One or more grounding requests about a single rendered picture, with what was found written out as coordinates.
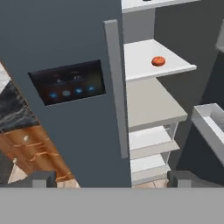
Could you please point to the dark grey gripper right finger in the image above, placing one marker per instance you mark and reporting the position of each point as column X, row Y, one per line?
column 183, row 179

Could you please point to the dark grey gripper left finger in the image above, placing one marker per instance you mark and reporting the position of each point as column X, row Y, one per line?
column 40, row 178

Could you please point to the white fridge shelf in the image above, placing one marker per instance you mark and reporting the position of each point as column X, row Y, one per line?
column 147, row 167
column 151, row 4
column 153, row 105
column 150, row 141
column 154, row 59

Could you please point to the white fridge door bin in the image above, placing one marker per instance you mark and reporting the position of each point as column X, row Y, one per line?
column 210, row 125

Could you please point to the open dark grey fridge door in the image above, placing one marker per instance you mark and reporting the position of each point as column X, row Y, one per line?
column 204, row 122

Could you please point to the round metal drawer knob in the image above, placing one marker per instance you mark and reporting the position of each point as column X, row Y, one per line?
column 15, row 160
column 26, row 138

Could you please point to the orange round fruit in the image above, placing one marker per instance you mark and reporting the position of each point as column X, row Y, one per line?
column 158, row 61

